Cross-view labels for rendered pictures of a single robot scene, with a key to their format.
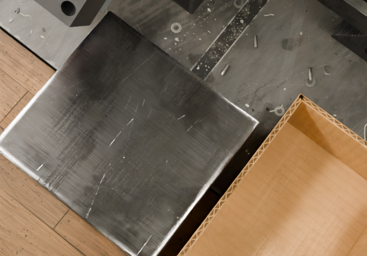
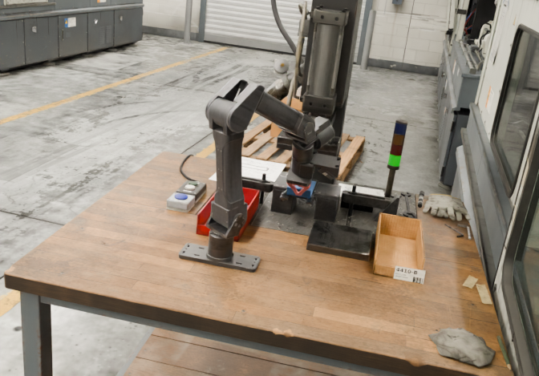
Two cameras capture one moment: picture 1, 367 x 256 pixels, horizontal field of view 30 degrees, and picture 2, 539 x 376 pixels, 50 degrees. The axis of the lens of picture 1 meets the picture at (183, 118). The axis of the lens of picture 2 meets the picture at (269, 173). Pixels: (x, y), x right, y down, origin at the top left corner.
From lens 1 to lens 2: 1.40 m
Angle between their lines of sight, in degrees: 56
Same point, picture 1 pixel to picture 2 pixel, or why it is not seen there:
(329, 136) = (391, 224)
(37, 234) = (332, 260)
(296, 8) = (360, 218)
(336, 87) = not seen: hidden behind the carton
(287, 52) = (365, 224)
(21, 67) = (297, 236)
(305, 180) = (393, 240)
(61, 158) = (327, 242)
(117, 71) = (327, 228)
